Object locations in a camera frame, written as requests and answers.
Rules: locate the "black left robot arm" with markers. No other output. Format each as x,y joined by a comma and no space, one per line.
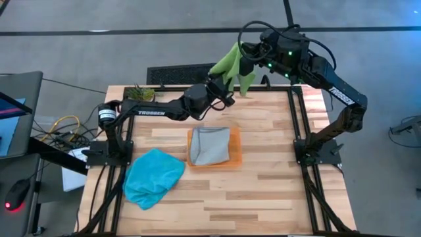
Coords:
151,112

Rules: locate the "grey stand base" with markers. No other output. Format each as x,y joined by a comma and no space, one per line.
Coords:
409,126

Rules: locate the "white paper sheet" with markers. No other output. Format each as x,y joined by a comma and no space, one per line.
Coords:
72,177

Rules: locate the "orange translucent plastic basket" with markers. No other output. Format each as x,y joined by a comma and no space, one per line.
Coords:
236,148

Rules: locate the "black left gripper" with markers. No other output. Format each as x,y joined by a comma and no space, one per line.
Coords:
218,90

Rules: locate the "dark grey desk monitor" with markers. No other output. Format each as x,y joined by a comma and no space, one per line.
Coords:
23,85

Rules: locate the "teal microfiber towel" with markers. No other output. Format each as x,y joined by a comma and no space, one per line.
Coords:
151,177

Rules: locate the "dark grey side desk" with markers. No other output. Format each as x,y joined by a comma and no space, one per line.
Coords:
19,227

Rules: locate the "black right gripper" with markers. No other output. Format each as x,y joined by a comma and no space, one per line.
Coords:
260,49

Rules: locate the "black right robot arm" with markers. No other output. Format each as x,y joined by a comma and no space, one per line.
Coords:
342,95

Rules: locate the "potted succulent plant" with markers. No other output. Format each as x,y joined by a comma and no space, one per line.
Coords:
141,93

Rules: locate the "grey waffle-weave towel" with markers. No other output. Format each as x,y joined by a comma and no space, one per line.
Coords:
210,146

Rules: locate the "black keyboard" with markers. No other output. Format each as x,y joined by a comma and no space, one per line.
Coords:
177,74

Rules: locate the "black computer mouse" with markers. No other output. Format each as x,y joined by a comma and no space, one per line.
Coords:
16,195

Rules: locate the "green microfiber towel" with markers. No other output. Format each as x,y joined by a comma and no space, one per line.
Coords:
227,66

